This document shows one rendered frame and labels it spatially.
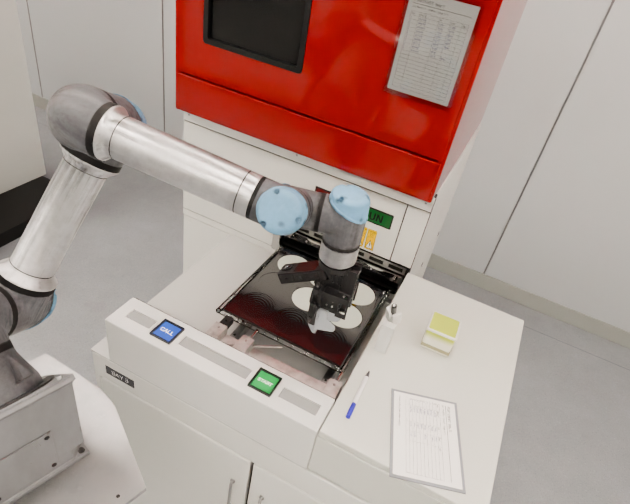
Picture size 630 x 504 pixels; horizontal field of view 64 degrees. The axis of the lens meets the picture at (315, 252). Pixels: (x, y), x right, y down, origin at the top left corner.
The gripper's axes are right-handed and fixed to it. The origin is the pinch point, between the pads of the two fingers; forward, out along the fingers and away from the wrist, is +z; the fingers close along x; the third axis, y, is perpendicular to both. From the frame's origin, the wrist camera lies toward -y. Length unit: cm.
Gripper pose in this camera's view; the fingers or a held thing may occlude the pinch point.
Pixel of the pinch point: (312, 326)
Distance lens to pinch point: 113.0
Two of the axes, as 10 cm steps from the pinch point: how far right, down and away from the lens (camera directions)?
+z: -1.5, 7.9, 5.9
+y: 9.2, 3.3, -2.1
